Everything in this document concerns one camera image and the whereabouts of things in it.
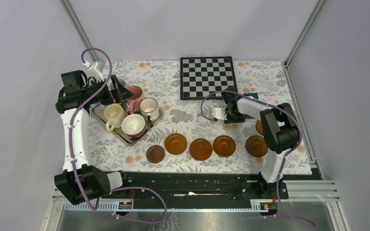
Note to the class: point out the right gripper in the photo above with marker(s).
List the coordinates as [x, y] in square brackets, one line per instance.
[241, 119]

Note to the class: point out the blue lego brick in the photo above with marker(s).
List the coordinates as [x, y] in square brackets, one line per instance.
[254, 95]

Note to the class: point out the lavender ceramic mug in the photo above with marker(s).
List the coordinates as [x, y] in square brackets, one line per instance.
[113, 85]

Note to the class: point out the metal serving tray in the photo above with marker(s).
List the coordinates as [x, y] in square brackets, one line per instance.
[97, 112]

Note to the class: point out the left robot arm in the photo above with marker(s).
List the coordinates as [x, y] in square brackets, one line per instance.
[80, 181]

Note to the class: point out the brown wooden coaster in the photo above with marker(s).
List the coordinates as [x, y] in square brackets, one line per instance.
[200, 149]
[224, 146]
[256, 146]
[176, 143]
[259, 127]

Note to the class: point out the dark walnut coaster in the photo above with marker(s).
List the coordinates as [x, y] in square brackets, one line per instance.
[155, 154]

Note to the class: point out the black white chessboard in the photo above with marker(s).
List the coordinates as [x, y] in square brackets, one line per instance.
[201, 76]

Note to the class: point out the white black-rimmed enamel mug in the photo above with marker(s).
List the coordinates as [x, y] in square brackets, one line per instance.
[149, 110]

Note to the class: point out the cream yellow mug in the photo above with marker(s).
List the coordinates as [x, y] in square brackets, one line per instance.
[114, 114]

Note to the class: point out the white red bowl cup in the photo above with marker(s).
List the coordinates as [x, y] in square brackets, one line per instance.
[133, 125]

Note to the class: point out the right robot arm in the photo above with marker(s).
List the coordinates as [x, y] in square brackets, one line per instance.
[281, 132]

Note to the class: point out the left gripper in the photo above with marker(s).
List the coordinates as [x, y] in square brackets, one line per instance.
[120, 94]

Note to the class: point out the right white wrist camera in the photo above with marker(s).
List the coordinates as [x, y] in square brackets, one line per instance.
[219, 113]

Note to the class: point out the floral tablecloth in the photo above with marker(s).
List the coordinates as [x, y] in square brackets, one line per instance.
[161, 80]

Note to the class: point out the pink enamel mug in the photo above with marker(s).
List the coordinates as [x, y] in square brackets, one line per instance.
[135, 100]

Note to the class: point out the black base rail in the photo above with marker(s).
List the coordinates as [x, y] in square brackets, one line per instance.
[197, 190]

